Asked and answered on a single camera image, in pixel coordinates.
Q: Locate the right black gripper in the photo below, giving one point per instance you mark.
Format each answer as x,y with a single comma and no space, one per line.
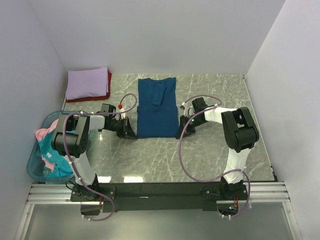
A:
183,122

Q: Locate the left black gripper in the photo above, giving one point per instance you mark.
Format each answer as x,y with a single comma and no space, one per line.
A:
127,130

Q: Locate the dark blue t shirt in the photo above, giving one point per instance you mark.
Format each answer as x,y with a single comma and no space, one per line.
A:
157,112

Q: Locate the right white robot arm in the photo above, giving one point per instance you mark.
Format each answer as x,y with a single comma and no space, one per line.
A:
240,134

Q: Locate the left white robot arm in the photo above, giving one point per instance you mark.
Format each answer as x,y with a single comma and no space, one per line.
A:
71,137

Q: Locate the folded red t shirt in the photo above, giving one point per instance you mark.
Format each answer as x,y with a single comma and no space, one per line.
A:
94,98

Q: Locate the folded lavender t shirt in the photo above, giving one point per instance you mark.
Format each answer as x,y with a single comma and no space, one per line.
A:
87,83

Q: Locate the black base beam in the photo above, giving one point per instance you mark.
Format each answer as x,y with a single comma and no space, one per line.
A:
143,196

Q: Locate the teal t shirt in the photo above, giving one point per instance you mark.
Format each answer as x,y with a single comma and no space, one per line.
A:
61,166

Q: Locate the pink t shirt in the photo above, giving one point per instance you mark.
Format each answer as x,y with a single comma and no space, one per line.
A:
40,134

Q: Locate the clear blue plastic basket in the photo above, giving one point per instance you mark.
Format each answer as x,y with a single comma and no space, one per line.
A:
35,165

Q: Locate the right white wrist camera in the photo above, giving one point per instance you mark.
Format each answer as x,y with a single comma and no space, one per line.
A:
186,109

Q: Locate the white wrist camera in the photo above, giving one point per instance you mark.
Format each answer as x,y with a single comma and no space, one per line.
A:
186,109
122,110

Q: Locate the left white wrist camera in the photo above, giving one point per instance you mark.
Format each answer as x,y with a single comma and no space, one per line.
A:
122,110

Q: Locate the aluminium rail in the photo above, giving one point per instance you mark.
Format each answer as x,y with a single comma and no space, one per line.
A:
55,194

